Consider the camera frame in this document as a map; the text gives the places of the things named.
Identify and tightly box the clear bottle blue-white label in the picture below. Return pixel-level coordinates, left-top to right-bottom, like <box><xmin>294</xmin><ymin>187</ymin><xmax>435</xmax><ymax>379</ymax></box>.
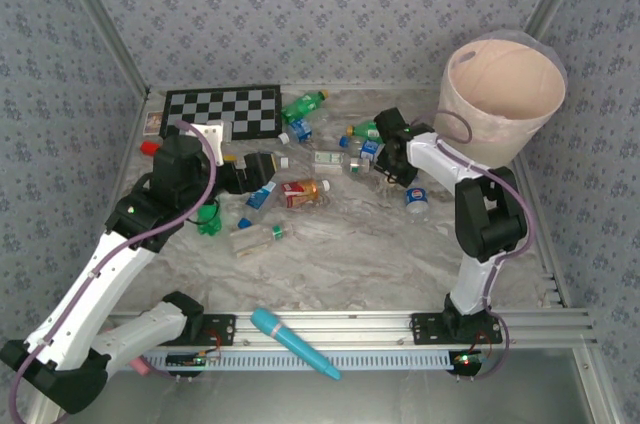
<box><xmin>237</xmin><ymin>181</ymin><xmax>280</xmax><ymax>231</ymax></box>

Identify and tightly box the small green yellow-capped bottle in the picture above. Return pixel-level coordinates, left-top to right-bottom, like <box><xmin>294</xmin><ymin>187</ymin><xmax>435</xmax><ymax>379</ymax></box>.
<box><xmin>346</xmin><ymin>121</ymin><xmax>386</xmax><ymax>143</ymax></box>

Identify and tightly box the Pepsi bottle blue label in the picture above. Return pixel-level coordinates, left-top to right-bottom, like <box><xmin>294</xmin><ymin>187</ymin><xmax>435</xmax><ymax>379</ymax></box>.
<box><xmin>403</xmin><ymin>185</ymin><xmax>431</xmax><ymax>218</ymax></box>

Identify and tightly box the clear bottle green-white label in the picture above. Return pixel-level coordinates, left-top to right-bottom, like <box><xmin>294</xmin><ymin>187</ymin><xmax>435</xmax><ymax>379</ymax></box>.
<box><xmin>313</xmin><ymin>149</ymin><xmax>372</xmax><ymax>176</ymax></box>

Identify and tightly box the clear bottle green cap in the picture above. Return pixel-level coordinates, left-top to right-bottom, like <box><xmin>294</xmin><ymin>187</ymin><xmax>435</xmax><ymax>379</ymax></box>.
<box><xmin>228</xmin><ymin>223</ymin><xmax>294</xmax><ymax>258</ymax></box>

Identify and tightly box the cream round waste bin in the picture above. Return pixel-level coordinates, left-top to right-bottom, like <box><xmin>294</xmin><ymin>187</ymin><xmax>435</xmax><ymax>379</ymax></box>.
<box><xmin>432</xmin><ymin>31</ymin><xmax>570</xmax><ymax>180</ymax></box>

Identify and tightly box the translucent pink bin liner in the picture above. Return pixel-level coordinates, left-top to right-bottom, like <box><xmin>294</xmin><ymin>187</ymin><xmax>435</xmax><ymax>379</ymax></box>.
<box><xmin>444</xmin><ymin>28</ymin><xmax>570</xmax><ymax>145</ymax></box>

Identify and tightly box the blue-capped blue-label clear bottle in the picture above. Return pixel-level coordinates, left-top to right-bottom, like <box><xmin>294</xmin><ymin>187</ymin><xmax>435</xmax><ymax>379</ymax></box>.
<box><xmin>338</xmin><ymin>135</ymin><xmax>389</xmax><ymax>165</ymax></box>

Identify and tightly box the amber bottle red label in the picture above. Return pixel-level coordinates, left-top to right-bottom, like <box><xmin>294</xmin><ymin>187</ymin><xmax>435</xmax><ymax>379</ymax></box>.
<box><xmin>279</xmin><ymin>178</ymin><xmax>332</xmax><ymax>209</ymax></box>

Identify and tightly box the small picture card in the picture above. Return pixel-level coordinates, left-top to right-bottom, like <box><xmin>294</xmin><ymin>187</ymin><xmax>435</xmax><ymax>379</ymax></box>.
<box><xmin>143</xmin><ymin>111</ymin><xmax>165</xmax><ymax>138</ymax></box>

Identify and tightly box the small green crushed bottle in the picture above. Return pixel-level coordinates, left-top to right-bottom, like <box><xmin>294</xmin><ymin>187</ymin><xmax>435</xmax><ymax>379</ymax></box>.
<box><xmin>197</xmin><ymin>198</ymin><xmax>224</xmax><ymax>238</ymax></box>

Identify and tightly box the black grey checkerboard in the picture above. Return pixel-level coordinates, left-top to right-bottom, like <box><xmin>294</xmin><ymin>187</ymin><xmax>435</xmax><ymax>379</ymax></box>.
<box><xmin>160</xmin><ymin>85</ymin><xmax>284</xmax><ymax>145</ymax></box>

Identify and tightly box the large green Sprite bottle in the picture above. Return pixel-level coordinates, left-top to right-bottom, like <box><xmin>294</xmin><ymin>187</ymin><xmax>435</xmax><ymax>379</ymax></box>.
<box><xmin>280</xmin><ymin>89</ymin><xmax>330</xmax><ymax>125</ymax></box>

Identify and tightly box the cyan marker pen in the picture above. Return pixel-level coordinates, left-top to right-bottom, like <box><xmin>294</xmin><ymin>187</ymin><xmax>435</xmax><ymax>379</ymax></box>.
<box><xmin>249</xmin><ymin>307</ymin><xmax>342</xmax><ymax>381</ymax></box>

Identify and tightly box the small circuit board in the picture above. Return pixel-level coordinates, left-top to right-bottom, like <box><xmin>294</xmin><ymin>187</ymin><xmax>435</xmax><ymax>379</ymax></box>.
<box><xmin>448</xmin><ymin>349</ymin><xmax>489</xmax><ymax>374</ymax></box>
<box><xmin>166</xmin><ymin>351</ymin><xmax>222</xmax><ymax>371</ymax></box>

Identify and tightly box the grey metal lower panel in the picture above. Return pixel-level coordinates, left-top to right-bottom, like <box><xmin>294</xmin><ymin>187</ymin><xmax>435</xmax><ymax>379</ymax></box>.
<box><xmin>69</xmin><ymin>368</ymin><xmax>601</xmax><ymax>424</ymax></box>

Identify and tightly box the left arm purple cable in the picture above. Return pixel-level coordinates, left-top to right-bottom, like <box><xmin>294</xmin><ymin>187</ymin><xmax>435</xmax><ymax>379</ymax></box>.
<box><xmin>7</xmin><ymin>118</ymin><xmax>221</xmax><ymax>424</ymax></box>

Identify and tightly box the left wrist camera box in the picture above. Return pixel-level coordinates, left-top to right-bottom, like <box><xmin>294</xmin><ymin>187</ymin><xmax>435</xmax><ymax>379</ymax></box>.
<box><xmin>192</xmin><ymin>119</ymin><xmax>234</xmax><ymax>165</ymax></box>

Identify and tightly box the thin red wire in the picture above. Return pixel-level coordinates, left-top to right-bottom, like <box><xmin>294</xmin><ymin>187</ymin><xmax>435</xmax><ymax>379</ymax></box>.
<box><xmin>472</xmin><ymin>331</ymin><xmax>504</xmax><ymax>360</ymax></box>
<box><xmin>202</xmin><ymin>328</ymin><xmax>224</xmax><ymax>360</ymax></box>

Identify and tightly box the wide aluminium mounting rail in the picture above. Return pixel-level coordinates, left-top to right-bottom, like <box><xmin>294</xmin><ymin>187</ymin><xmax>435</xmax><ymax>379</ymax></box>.
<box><xmin>99</xmin><ymin>310</ymin><xmax>599</xmax><ymax>349</ymax></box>

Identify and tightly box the slotted grey cable duct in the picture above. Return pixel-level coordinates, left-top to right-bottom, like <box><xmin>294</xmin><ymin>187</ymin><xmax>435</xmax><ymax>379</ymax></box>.
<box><xmin>139</xmin><ymin>349</ymin><xmax>501</xmax><ymax>371</ymax></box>

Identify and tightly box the aluminium frame leg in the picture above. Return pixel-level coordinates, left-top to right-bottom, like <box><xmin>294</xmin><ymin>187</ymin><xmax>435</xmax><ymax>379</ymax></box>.
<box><xmin>572</xmin><ymin>347</ymin><xmax>624</xmax><ymax>424</ymax></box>

